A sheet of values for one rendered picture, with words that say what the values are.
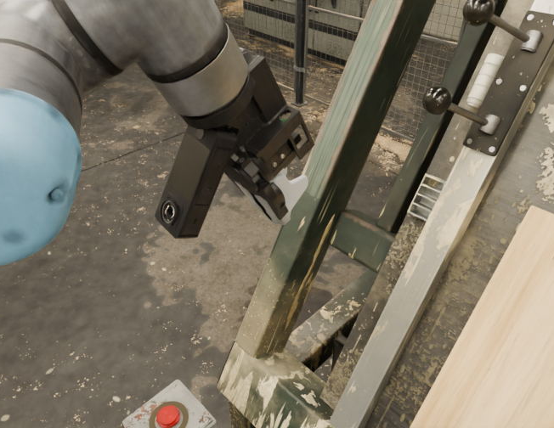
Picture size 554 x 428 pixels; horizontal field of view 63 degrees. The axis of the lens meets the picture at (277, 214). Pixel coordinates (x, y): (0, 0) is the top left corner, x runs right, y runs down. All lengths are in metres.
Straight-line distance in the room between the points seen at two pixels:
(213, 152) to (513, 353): 0.54
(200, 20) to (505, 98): 0.50
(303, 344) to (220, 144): 0.79
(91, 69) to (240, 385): 0.77
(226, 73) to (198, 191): 0.11
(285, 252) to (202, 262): 1.63
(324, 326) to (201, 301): 1.21
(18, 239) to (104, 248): 2.48
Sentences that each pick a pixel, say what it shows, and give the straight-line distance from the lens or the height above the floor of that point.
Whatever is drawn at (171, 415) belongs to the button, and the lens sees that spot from 0.87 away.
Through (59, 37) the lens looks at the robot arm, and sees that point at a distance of 0.34.
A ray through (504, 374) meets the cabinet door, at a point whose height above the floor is 1.10.
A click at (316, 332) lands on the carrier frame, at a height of 0.79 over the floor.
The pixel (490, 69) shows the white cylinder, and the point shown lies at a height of 1.45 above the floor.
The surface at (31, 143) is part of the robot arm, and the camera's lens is 0.21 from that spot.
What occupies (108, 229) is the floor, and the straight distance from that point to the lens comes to 2.83.
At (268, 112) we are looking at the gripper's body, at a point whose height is 1.51.
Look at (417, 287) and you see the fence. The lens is 0.77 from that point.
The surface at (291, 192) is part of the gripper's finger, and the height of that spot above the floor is 1.41.
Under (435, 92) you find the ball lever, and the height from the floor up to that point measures 1.46.
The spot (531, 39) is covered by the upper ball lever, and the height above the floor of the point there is 1.51.
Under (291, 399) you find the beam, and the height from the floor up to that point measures 0.90.
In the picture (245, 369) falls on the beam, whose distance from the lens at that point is 0.98.
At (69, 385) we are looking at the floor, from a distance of 2.17.
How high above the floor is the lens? 1.70
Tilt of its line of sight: 38 degrees down
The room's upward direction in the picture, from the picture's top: straight up
